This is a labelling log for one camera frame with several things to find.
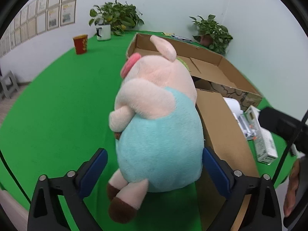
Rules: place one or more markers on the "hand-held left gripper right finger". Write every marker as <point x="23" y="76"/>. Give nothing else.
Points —
<point x="216" y="173"/>

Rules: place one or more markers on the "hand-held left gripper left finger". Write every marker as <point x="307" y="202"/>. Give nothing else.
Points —
<point x="92" y="173"/>

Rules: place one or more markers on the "white toothed plastic pack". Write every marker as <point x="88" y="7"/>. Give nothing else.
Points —
<point x="244" y="125"/>

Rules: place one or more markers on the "white hair dryer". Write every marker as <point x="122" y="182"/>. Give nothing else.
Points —
<point x="232" y="105"/>

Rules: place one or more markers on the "pink pig plush toy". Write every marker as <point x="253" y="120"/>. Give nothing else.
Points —
<point x="158" y="130"/>

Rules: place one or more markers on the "person's right hand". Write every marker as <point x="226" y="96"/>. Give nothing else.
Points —
<point x="293" y="187"/>

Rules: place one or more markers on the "white and green box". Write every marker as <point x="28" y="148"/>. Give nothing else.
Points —
<point x="266" y="146"/>

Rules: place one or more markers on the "white box with yellowish window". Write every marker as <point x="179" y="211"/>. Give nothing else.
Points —
<point x="252" y="115"/>

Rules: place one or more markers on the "terracotta plant pot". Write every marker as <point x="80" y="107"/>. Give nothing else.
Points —
<point x="205" y="40"/>

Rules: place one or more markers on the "small leafy pothos plant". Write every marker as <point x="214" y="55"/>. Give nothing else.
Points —
<point x="214" y="32"/>

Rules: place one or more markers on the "grey step stool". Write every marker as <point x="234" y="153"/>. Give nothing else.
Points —
<point x="9" y="85"/>

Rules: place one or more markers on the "red paper cup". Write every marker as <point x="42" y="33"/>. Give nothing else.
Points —
<point x="80" y="44"/>

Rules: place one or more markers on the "white enamel mug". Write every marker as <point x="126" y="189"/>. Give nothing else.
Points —
<point x="104" y="32"/>

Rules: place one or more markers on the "yellow paper item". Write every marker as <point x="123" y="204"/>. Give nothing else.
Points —
<point x="168" y="33"/>

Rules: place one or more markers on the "large leafy pothos plant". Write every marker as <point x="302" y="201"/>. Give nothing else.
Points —
<point x="118" y="14"/>

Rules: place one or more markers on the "wall of framed certificates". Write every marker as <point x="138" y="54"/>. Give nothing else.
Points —
<point x="50" y="12"/>

